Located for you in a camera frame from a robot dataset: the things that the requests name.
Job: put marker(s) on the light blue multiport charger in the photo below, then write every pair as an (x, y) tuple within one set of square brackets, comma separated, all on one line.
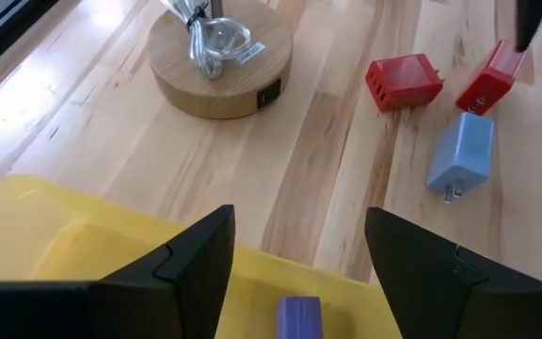
[(464, 150)]

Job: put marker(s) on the yellow translucent plastic bin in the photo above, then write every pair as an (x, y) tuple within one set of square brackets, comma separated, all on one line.
[(64, 235)]

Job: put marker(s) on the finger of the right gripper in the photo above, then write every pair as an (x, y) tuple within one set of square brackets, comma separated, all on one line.
[(530, 19)]

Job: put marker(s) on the round wooden lamp base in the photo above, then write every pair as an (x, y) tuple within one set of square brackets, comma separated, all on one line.
[(196, 89)]

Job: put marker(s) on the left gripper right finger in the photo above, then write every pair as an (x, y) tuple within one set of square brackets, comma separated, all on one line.
[(440, 306)]

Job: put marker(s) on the red multiport USB charger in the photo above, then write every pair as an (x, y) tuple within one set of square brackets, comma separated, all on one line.
[(407, 82), (492, 80)]

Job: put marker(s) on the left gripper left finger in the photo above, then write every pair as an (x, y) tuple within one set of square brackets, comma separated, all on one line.
[(158, 306)]

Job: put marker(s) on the purple plastic block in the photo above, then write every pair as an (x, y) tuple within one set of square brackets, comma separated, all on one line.
[(299, 320)]

